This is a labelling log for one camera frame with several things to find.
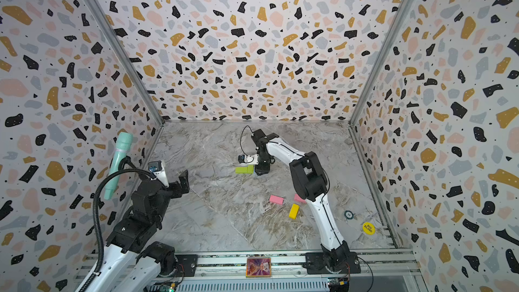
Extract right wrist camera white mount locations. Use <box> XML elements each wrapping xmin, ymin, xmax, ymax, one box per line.
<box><xmin>238</xmin><ymin>154</ymin><xmax>258</xmax><ymax>165</ymax></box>

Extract black camera cable right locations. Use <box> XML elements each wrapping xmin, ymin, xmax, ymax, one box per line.
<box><xmin>239</xmin><ymin>124</ymin><xmax>256</xmax><ymax>155</ymax></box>

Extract yellow block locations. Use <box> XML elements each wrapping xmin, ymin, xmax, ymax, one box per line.
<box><xmin>289</xmin><ymin>204</ymin><xmax>300</xmax><ymax>220</ymax></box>

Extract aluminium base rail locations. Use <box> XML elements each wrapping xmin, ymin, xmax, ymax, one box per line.
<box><xmin>76</xmin><ymin>247</ymin><xmax>427</xmax><ymax>291</ymax></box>

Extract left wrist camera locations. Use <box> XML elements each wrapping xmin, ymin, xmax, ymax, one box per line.
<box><xmin>148</xmin><ymin>160</ymin><xmax>169</xmax><ymax>188</ymax></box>

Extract metal corner profile left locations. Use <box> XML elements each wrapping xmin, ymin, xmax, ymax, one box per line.
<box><xmin>83</xmin><ymin>0</ymin><xmax>164</xmax><ymax>128</ymax></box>

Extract colourful square card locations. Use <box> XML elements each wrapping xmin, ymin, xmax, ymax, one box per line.
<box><xmin>245</xmin><ymin>258</ymin><xmax>272</xmax><ymax>278</ymax></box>

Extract black corrugated hose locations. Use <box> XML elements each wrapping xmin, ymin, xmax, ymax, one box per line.
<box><xmin>78</xmin><ymin>168</ymin><xmax>157</xmax><ymax>292</ymax></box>

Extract metal corner profile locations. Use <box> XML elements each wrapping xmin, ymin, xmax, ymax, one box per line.
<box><xmin>83</xmin><ymin>0</ymin><xmax>164</xmax><ymax>128</ymax></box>
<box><xmin>350</xmin><ymin>0</ymin><xmax>414</xmax><ymax>127</ymax></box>

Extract mint green microphone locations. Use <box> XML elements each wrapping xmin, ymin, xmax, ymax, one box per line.
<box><xmin>104</xmin><ymin>132</ymin><xmax>133</xmax><ymax>200</ymax></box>

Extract pink block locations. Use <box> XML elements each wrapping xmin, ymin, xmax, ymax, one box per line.
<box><xmin>294</xmin><ymin>193</ymin><xmax>306</xmax><ymax>204</ymax></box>
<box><xmin>269</xmin><ymin>195</ymin><xmax>285</xmax><ymax>205</ymax></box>

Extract metal corner profile right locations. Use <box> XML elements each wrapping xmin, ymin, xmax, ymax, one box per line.
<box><xmin>350</xmin><ymin>0</ymin><xmax>414</xmax><ymax>127</ymax></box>

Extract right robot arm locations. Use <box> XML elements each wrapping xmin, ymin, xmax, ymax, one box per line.
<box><xmin>251</xmin><ymin>129</ymin><xmax>360</xmax><ymax>274</ymax></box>

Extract yellow round sticker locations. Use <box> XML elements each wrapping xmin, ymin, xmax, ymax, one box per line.
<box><xmin>362</xmin><ymin>222</ymin><xmax>377</xmax><ymax>235</ymax></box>

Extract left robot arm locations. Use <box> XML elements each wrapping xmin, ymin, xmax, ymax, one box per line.
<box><xmin>78</xmin><ymin>168</ymin><xmax>190</xmax><ymax>291</ymax></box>

